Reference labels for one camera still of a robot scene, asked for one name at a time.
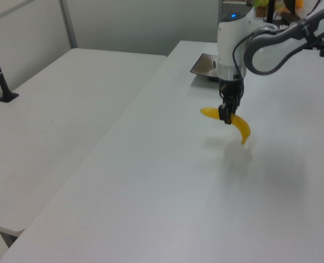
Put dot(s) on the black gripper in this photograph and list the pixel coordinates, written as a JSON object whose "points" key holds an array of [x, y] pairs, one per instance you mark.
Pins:
{"points": [[231, 89]]}

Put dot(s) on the yellow banana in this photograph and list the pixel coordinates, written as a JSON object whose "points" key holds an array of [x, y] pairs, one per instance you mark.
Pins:
{"points": [[244, 128]]}

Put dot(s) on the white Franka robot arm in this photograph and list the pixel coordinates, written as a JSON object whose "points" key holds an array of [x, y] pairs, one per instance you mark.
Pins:
{"points": [[271, 46]]}

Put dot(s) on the brown square ceramic plate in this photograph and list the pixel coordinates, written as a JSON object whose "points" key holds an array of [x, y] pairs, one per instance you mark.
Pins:
{"points": [[203, 65]]}

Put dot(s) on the thin black vertical pole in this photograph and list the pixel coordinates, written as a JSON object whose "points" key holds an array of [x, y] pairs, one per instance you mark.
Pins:
{"points": [[270, 11]]}

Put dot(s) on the green potted plant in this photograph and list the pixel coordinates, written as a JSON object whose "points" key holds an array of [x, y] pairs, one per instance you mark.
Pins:
{"points": [[261, 6]]}

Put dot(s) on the orange object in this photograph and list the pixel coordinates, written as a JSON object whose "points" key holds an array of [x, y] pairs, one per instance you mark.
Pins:
{"points": [[299, 2]]}

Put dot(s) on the white side table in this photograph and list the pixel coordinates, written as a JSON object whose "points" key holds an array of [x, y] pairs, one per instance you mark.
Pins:
{"points": [[55, 123]]}

